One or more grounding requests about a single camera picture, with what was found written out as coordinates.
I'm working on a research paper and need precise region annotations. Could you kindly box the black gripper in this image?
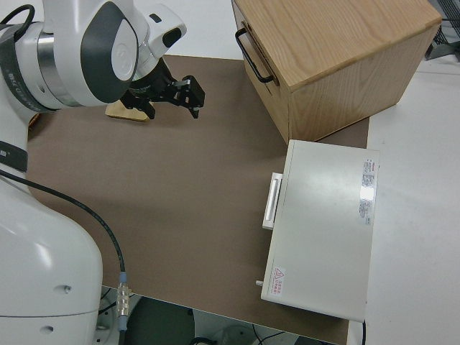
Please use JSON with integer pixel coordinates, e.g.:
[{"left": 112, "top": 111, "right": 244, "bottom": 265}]
[{"left": 123, "top": 59, "right": 206, "bottom": 121}]

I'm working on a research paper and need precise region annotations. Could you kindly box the black metal drawer handle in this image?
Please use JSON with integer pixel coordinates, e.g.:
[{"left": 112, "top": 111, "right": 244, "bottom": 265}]
[{"left": 234, "top": 27, "right": 280, "bottom": 86}]

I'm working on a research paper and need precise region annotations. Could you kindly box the wooden drawer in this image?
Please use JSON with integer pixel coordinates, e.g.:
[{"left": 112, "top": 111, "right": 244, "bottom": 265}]
[{"left": 232, "top": 1, "right": 292, "bottom": 119}]

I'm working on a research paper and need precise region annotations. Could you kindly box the brown table mat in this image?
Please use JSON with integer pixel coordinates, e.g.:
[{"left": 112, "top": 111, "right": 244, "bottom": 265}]
[{"left": 26, "top": 53, "right": 371, "bottom": 345}]

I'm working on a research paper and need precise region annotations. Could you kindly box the light wooden cabinet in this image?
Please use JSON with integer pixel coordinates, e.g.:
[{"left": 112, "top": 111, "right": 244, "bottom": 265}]
[{"left": 231, "top": 0, "right": 443, "bottom": 144}]

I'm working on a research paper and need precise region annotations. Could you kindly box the white toaster oven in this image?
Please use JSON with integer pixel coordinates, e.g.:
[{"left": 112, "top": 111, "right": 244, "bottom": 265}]
[{"left": 259, "top": 139, "right": 381, "bottom": 322}]

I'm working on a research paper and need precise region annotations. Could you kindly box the dark grey mesh object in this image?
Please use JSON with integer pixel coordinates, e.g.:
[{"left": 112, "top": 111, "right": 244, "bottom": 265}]
[{"left": 425, "top": 0, "right": 460, "bottom": 61}]

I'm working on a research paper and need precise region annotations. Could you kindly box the white oven door handle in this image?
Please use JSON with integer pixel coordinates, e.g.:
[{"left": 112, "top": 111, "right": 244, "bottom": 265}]
[{"left": 261, "top": 172, "right": 285, "bottom": 230}]

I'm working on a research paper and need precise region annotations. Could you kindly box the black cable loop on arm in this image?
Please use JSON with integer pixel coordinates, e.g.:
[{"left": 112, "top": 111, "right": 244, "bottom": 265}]
[{"left": 0, "top": 4, "right": 32, "bottom": 28}]

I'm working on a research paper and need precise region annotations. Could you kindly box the black cable with metal connector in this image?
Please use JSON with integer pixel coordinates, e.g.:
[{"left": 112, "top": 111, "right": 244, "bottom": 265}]
[{"left": 0, "top": 169, "right": 132, "bottom": 345}]

